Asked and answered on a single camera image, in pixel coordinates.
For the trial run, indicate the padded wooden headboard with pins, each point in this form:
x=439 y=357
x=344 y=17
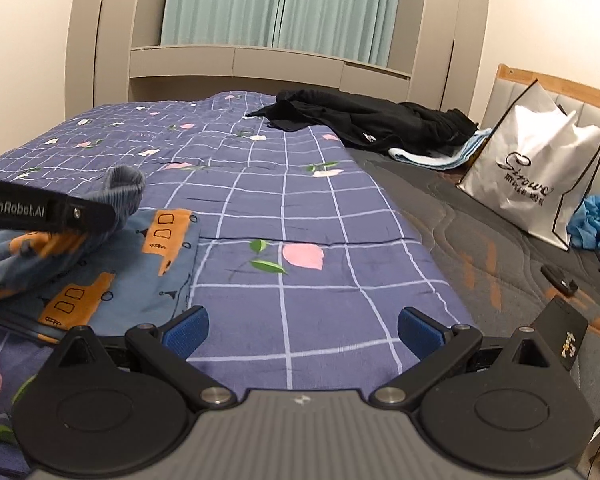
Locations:
x=510 y=82

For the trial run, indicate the light green curtain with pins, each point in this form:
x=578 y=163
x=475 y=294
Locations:
x=359 y=30

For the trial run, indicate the small black remote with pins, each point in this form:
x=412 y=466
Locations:
x=559 y=280

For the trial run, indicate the beige window cabinet frame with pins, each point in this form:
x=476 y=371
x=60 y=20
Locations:
x=425 y=51

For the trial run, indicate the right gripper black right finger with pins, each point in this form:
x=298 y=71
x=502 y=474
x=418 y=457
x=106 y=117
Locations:
x=499 y=405

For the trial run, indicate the black card with print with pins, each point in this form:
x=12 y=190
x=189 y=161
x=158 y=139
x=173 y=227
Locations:
x=563 y=328

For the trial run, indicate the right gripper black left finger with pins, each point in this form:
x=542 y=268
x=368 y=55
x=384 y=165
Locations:
x=112 y=406

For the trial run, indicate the black clothing pile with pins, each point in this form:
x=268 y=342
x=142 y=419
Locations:
x=370 y=124

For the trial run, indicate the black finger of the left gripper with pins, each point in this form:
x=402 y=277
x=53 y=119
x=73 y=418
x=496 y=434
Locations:
x=23 y=208

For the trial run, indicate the light blue folded cloth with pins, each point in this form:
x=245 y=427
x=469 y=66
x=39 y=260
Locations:
x=437 y=160

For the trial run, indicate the blue plastic bag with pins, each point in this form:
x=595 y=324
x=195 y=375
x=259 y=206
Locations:
x=584 y=225

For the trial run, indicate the grey quilted mattress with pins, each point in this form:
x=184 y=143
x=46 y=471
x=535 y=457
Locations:
x=494 y=267

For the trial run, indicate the white paper shopping bag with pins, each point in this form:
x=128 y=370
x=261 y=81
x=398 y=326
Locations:
x=536 y=168

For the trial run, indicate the blue orange printed pants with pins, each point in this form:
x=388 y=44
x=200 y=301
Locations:
x=138 y=273

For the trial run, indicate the purple grid floral quilt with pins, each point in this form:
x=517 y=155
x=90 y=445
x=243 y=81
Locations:
x=303 y=261

